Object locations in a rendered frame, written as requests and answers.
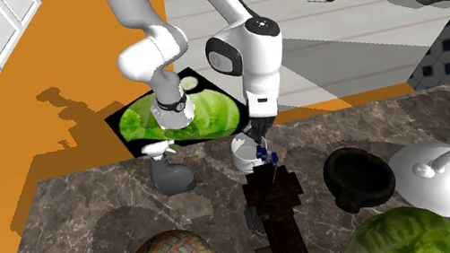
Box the robot stand with green pattern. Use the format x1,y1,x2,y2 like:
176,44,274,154
98,59,255,163

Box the black bowl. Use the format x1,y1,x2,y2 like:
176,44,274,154
319,140,401,219

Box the dark brown cross-shaped block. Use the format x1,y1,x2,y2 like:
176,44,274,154
238,158,331,253

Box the blue and tan stick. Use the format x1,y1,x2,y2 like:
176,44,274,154
254,142,283,187

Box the grey spray bottle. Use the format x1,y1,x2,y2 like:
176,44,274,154
140,136,199,200

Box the green cabbage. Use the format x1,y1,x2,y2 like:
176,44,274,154
334,199,450,253

